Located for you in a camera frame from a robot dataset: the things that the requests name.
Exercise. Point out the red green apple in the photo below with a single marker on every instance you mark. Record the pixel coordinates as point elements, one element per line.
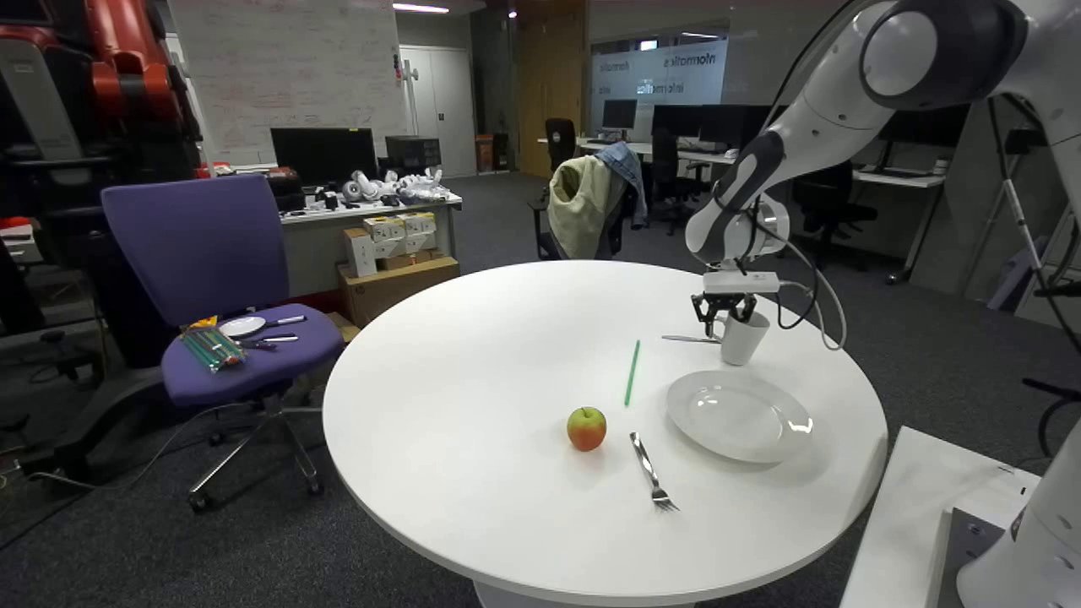
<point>585,426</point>

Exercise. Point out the green straw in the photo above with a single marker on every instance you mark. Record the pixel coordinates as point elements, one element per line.
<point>632,374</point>

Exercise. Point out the white ceramic mug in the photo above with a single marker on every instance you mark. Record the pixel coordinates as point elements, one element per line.
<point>739,338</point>

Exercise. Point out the small white dish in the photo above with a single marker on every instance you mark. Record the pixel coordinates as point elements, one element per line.
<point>243,325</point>

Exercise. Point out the cardboard box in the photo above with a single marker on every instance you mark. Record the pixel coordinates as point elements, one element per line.
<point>376,293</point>

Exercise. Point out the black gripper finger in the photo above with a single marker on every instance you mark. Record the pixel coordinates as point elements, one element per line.
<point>743,311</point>
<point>701,322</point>

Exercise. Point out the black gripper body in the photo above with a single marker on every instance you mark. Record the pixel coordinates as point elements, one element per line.
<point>712,307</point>

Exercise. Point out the white ceramic plate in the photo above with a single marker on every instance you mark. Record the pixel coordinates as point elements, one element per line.
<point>738,418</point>

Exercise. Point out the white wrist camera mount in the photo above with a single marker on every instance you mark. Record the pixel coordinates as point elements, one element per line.
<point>738,285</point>

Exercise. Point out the black computer monitor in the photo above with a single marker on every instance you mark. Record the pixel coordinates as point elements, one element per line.
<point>325,154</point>

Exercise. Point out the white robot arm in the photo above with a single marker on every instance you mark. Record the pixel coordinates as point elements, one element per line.
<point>893,55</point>

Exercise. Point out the silver fork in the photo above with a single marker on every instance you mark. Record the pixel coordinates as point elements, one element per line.
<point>661,495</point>

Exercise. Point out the white side desk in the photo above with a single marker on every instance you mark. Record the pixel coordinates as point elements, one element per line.
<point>902,548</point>

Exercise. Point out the white round table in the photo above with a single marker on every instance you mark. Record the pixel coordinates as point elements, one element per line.
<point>564,434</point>

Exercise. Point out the chair with beige jacket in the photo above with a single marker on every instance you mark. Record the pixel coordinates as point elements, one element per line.
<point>587,200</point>

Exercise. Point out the purple office chair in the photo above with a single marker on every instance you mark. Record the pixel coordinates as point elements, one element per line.
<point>211,253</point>

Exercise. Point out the red industrial robot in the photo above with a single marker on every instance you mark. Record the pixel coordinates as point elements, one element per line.
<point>91,88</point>

